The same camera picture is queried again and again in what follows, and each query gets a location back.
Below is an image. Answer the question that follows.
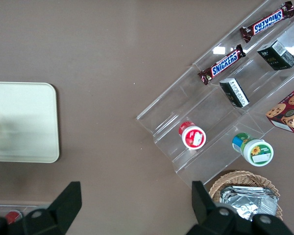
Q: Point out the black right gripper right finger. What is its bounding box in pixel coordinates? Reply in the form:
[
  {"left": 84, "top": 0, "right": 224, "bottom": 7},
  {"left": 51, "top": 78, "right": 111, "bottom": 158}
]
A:
[{"left": 187, "top": 180, "right": 255, "bottom": 235}]

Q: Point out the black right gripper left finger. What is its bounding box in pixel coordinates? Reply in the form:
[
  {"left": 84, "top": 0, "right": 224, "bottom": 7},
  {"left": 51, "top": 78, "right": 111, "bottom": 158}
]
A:
[{"left": 7, "top": 181, "right": 83, "bottom": 235}]

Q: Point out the light wicker basket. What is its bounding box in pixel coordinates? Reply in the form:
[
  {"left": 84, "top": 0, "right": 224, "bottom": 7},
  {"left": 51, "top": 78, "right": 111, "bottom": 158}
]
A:
[{"left": 208, "top": 170, "right": 284, "bottom": 221}]

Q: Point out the cream plastic tray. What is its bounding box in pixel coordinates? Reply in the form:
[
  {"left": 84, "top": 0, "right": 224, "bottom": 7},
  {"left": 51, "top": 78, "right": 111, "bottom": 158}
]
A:
[{"left": 0, "top": 82, "right": 60, "bottom": 164}]

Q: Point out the clear acrylic bottle rack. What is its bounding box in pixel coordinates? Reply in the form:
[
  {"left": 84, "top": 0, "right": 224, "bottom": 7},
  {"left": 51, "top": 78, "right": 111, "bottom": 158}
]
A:
[{"left": 0, "top": 200, "right": 50, "bottom": 222}]

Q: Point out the stack of foil trays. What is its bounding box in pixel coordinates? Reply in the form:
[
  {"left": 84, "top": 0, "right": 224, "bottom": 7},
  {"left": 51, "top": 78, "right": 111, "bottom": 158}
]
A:
[{"left": 219, "top": 185, "right": 280, "bottom": 219}]

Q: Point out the red lid cup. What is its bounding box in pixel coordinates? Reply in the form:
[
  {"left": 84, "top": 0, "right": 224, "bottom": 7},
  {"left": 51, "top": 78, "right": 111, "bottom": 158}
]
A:
[{"left": 178, "top": 120, "right": 207, "bottom": 150}]

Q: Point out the green lid cup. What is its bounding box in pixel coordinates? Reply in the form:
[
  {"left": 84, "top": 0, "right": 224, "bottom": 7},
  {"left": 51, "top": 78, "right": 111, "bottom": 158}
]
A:
[{"left": 231, "top": 132, "right": 275, "bottom": 167}]

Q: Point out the clear acrylic step display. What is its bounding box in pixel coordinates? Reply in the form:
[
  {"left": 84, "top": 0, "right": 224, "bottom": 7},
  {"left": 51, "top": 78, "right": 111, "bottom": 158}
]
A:
[{"left": 136, "top": 0, "right": 294, "bottom": 189}]

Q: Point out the small black box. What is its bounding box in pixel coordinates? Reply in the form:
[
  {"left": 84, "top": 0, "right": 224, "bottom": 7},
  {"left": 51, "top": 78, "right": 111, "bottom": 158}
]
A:
[
  {"left": 256, "top": 40, "right": 294, "bottom": 72},
  {"left": 219, "top": 77, "right": 250, "bottom": 109}
]

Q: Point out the red chocolate chip cookie box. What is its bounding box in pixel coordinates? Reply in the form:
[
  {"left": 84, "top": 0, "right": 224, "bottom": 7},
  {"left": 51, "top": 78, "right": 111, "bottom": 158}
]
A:
[{"left": 265, "top": 84, "right": 294, "bottom": 136}]

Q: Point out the Snickers bar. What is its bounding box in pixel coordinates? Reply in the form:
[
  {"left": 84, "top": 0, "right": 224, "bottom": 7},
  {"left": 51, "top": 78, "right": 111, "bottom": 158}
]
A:
[
  {"left": 239, "top": 0, "right": 294, "bottom": 44},
  {"left": 197, "top": 44, "right": 246, "bottom": 86}
]

